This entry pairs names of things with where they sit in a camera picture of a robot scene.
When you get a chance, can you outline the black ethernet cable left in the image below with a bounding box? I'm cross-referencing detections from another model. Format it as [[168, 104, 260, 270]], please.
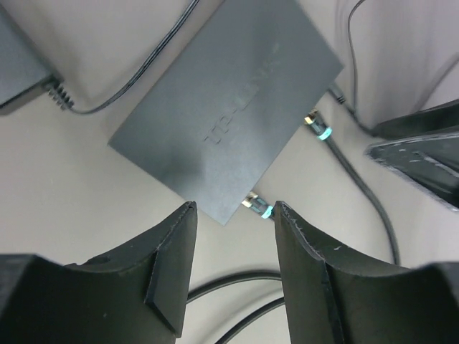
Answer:
[[181, 193, 288, 325]]

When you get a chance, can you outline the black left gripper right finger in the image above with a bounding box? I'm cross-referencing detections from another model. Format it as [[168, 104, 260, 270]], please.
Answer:
[[275, 201, 458, 343]]

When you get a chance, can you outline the dark grey network switch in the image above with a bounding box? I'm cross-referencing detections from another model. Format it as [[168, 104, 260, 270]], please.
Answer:
[[108, 1, 342, 224]]

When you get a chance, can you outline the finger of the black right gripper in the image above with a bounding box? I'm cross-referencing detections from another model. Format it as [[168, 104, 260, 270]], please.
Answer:
[[374, 100, 458, 138], [365, 127, 458, 209]]

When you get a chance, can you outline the black ethernet cable right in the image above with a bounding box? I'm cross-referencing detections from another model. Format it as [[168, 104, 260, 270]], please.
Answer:
[[303, 107, 402, 267]]

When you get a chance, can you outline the thin black power cable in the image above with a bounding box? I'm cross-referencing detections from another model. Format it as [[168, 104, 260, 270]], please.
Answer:
[[67, 0, 459, 136]]

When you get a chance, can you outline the black power adapter brick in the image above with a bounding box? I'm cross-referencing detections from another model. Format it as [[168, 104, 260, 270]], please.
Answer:
[[1, 7, 74, 116]]

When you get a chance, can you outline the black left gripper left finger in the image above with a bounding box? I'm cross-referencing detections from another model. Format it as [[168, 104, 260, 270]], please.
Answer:
[[1, 202, 197, 343]]

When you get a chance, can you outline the black ethernet cable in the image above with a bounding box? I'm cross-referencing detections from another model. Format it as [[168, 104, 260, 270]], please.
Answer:
[[303, 107, 402, 267], [181, 193, 288, 325]]

